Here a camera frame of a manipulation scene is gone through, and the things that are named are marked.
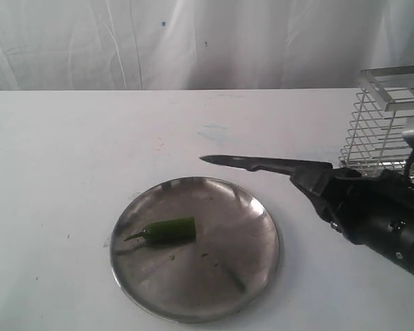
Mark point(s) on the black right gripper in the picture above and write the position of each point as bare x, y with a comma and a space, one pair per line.
377, 212

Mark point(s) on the black handled kitchen knife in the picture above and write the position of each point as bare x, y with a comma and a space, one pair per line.
288, 167

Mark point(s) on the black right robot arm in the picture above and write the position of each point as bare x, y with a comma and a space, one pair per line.
404, 261

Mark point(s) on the round steel plate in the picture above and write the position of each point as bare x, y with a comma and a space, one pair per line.
235, 254

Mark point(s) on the clear tape piece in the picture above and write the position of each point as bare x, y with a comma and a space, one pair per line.
107, 242

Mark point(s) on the white backdrop curtain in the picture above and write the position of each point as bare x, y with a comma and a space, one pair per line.
180, 45

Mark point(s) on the steel wire utensil rack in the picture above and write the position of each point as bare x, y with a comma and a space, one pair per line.
384, 104

